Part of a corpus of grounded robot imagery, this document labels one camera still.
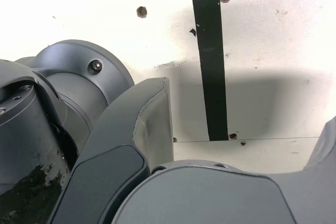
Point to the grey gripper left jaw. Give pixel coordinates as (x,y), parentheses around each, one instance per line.
(126,129)

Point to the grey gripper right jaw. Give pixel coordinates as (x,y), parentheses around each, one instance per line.
(210,197)

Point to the black tape strip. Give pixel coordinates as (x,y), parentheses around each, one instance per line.
(210,51)

